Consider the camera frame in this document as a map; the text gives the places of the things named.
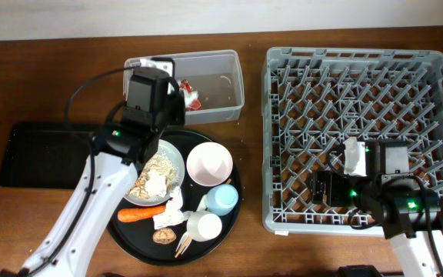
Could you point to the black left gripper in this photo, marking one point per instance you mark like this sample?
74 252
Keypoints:
179 109

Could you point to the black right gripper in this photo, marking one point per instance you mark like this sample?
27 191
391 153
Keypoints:
334 197

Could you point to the red snack wrapper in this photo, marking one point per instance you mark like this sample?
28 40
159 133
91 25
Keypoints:
194 104

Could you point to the light blue cup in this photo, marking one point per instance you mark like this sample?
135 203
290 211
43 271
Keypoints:
221 199

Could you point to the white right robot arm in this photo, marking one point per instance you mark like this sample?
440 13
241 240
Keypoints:
412 221

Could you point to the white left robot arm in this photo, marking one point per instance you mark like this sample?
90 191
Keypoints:
118 151

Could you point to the grey dishwasher rack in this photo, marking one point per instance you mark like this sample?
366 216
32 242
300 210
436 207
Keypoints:
313 99

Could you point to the clear plastic bin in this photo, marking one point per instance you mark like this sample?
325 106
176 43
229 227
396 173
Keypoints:
216 77

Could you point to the grey plate with food scraps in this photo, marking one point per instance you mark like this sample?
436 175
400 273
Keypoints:
162 174

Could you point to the pink bowl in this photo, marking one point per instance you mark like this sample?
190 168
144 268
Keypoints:
209 164

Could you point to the round black serving tray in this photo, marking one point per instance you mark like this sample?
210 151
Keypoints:
136 238

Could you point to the orange carrot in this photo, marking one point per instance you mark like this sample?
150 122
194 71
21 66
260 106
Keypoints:
138 214

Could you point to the black rectangular tray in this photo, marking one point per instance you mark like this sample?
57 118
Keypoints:
44 155

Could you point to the white cup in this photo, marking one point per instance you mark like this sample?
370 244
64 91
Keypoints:
203 226

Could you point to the walnut shell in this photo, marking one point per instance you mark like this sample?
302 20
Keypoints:
164 236

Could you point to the white plastic fork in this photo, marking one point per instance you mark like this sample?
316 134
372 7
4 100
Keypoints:
183 244

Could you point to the wooden chopstick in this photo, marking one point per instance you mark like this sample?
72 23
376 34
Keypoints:
205 223

